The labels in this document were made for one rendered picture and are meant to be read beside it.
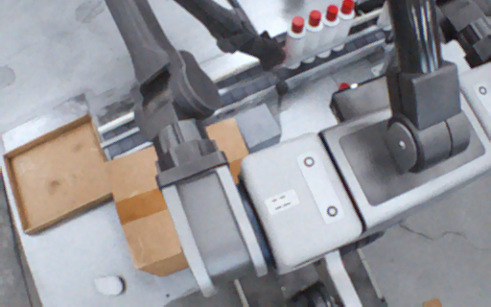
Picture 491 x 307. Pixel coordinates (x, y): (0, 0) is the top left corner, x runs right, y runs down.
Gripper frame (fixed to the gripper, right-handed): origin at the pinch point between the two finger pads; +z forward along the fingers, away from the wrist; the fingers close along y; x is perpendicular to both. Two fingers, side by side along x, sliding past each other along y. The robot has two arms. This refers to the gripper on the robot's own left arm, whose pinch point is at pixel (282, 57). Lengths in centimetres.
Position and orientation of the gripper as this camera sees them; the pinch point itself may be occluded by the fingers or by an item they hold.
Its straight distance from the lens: 123.8
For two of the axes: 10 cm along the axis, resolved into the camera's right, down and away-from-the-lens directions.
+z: 5.5, 0.2, 8.4
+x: -7.1, 5.5, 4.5
